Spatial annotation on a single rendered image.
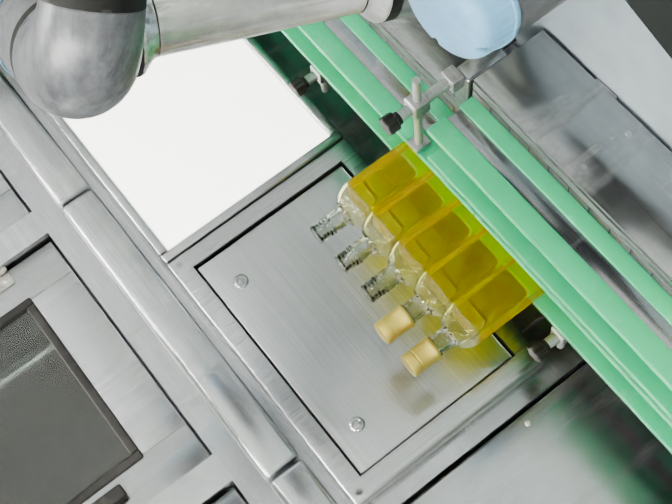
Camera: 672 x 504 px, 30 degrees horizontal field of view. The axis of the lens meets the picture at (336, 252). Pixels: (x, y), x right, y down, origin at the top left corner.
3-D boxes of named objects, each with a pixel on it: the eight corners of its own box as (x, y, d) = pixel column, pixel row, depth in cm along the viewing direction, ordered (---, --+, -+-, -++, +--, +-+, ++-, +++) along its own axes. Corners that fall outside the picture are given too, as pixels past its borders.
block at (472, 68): (489, 74, 176) (450, 102, 175) (491, 36, 167) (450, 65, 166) (506, 91, 175) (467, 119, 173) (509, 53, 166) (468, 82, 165)
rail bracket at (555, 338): (592, 302, 179) (521, 358, 176) (597, 283, 173) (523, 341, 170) (611, 322, 177) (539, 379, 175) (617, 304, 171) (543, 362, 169)
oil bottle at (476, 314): (553, 237, 175) (434, 328, 171) (557, 220, 170) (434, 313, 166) (581, 266, 173) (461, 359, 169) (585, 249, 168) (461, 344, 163)
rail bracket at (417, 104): (451, 109, 176) (381, 159, 174) (451, 42, 161) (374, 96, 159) (464, 123, 175) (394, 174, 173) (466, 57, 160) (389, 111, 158)
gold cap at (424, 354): (436, 344, 164) (410, 364, 163) (445, 362, 166) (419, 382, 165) (422, 332, 167) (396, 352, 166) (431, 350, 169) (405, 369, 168)
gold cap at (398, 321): (395, 300, 169) (369, 320, 168) (408, 310, 166) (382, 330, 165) (405, 319, 171) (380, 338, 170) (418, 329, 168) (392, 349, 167)
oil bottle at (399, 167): (448, 126, 183) (332, 210, 179) (448, 106, 178) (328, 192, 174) (473, 152, 181) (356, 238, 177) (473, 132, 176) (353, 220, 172)
